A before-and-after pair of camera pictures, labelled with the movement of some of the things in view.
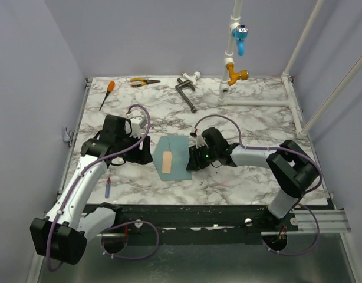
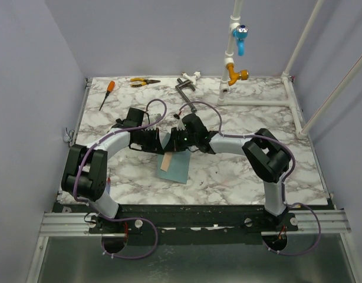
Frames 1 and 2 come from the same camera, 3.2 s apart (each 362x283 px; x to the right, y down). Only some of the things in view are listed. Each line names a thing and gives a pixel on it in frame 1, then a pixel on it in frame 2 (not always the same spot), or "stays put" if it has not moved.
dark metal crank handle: [189, 83] stays put
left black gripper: [141, 156] → [155, 145]
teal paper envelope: [179, 147] stays put
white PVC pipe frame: [291, 102] stays put
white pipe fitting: [193, 79] stays put
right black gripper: [194, 161] → [173, 145]
